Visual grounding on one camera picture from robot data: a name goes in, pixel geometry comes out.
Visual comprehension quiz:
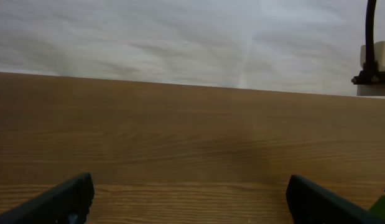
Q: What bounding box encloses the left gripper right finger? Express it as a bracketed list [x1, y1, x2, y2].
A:
[285, 174, 385, 224]

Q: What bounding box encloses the black cable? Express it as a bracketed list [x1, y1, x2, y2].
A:
[351, 0, 379, 85]

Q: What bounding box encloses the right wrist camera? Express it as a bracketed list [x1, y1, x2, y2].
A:
[356, 40, 385, 97]

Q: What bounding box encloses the green cube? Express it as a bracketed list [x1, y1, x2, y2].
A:
[368, 195, 385, 222]

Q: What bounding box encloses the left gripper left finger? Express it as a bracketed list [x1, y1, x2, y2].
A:
[0, 172, 95, 224]

